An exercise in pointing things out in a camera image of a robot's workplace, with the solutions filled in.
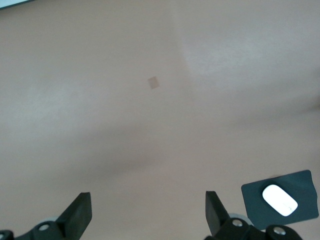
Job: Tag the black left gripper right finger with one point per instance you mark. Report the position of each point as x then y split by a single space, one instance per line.
215 215

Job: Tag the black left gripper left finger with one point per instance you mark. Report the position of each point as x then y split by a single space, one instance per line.
77 215

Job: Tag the white computer mouse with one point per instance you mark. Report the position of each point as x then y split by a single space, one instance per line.
278 200

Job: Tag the black mouse pad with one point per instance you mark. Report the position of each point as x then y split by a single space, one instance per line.
305 187

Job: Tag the brown tape square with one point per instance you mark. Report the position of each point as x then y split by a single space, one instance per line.
153 83

